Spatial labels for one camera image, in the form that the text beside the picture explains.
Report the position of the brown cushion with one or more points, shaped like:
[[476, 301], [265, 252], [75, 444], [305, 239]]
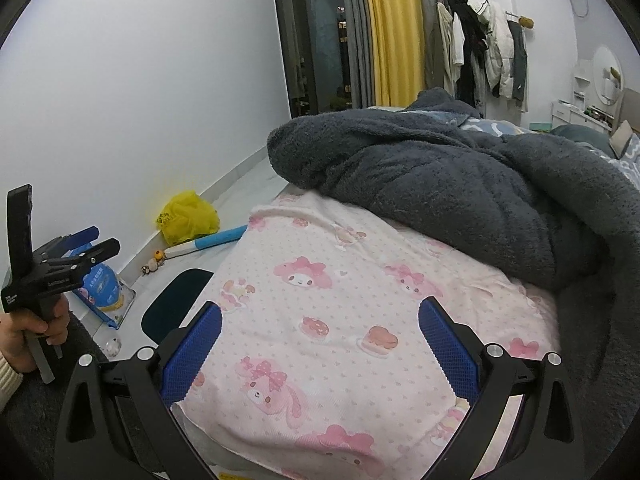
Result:
[[621, 140]]

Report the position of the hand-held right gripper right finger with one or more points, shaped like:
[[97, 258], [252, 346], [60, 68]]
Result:
[[445, 350]]

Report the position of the yellow curtain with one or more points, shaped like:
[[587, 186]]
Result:
[[395, 35]]

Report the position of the teal pillow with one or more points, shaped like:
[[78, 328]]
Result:
[[580, 137]]

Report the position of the metal clothes rack rod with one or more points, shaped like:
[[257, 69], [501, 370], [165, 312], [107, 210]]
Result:
[[522, 21]]

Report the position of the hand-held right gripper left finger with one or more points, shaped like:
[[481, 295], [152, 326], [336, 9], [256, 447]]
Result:
[[192, 355]]

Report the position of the yellow plastic bag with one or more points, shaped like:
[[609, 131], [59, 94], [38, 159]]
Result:
[[185, 217]]

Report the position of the person's left hand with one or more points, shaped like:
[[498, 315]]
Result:
[[15, 345]]

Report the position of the pink printed bedsheet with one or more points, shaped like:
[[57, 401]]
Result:
[[325, 310]]

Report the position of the beige hanging garment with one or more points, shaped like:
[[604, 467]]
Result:
[[445, 45]]

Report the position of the dark glass balcony door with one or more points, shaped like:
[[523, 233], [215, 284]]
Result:
[[320, 35]]

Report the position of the dark grey fleece blanket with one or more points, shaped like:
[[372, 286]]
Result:
[[450, 185]]

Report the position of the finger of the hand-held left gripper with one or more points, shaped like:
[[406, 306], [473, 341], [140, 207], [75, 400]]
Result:
[[85, 235], [102, 251]]

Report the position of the black hanging jacket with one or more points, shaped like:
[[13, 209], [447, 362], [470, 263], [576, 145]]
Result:
[[467, 60]]

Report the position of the blue printed plastic bag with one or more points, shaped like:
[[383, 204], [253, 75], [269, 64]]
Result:
[[102, 285]]

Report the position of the small clear ball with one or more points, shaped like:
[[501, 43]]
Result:
[[113, 347]]

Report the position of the small white wall shelf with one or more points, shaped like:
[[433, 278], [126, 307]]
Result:
[[582, 77]]

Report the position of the blue and white stick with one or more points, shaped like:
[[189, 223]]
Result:
[[215, 242]]

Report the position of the white dresser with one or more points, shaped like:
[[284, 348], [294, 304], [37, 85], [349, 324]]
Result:
[[570, 115]]

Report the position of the blue patterned duvet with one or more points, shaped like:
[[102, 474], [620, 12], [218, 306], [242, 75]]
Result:
[[490, 127]]

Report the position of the grey hanging garment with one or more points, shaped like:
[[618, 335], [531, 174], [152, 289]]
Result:
[[520, 70]]

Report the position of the white puffer jacket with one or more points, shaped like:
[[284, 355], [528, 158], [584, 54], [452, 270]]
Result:
[[500, 50]]

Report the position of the beige bed headboard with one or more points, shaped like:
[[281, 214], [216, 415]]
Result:
[[631, 110]]

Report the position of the small brown toy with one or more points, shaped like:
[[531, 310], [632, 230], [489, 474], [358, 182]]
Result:
[[148, 268]]

